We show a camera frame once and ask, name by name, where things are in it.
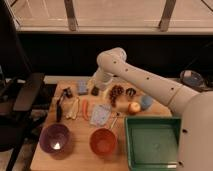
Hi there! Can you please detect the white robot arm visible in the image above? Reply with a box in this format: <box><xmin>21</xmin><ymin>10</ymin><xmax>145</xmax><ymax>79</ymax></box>
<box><xmin>92</xmin><ymin>47</ymin><xmax>213</xmax><ymax>171</ymax></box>

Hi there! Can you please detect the red bowl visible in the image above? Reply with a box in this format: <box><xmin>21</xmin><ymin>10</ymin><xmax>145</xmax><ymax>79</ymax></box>
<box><xmin>89</xmin><ymin>128</ymin><xmax>117</xmax><ymax>156</ymax></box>

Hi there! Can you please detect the purple bowl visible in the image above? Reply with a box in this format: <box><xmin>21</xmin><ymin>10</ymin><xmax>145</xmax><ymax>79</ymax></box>
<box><xmin>39</xmin><ymin>124</ymin><xmax>70</xmax><ymax>154</ymax></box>

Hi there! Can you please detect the black rectangular block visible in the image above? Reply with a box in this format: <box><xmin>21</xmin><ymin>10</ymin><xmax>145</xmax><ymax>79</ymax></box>
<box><xmin>91</xmin><ymin>87</ymin><xmax>99</xmax><ymax>96</ymax></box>

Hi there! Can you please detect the blue sponge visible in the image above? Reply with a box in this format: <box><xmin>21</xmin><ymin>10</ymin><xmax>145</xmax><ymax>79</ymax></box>
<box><xmin>78</xmin><ymin>81</ymin><xmax>88</xmax><ymax>95</ymax></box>

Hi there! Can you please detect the orange carrot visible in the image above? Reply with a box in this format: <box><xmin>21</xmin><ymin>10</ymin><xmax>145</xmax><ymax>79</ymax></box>
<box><xmin>82</xmin><ymin>99</ymin><xmax>89</xmax><ymax>121</ymax></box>

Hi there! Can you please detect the dark small cup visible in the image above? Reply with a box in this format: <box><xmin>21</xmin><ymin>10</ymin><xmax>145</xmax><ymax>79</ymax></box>
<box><xmin>126</xmin><ymin>88</ymin><xmax>136</xmax><ymax>98</ymax></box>

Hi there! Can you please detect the metal spoon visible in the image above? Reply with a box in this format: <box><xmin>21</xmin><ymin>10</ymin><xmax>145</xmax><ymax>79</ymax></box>
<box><xmin>110</xmin><ymin>112</ymin><xmax>120</xmax><ymax>130</ymax></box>

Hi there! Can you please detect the red yellow apple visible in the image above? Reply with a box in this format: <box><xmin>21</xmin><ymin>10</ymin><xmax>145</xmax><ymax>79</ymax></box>
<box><xmin>128</xmin><ymin>102</ymin><xmax>141</xmax><ymax>115</ymax></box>

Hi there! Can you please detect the blue cup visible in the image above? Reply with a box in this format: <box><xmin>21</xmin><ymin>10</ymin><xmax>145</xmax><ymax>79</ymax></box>
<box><xmin>140</xmin><ymin>95</ymin><xmax>153</xmax><ymax>110</ymax></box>

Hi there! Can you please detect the black office chair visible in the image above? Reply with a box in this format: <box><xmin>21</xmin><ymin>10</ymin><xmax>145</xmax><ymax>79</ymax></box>
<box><xmin>0</xmin><ymin>0</ymin><xmax>45</xmax><ymax>171</ymax></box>

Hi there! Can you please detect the green plastic tray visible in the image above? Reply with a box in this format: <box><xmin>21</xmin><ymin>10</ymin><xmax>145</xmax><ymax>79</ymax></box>
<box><xmin>125</xmin><ymin>117</ymin><xmax>181</xmax><ymax>171</ymax></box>

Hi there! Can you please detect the round grey device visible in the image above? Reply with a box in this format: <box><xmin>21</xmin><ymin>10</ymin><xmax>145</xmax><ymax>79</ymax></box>
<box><xmin>180</xmin><ymin>70</ymin><xmax>204</xmax><ymax>91</ymax></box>

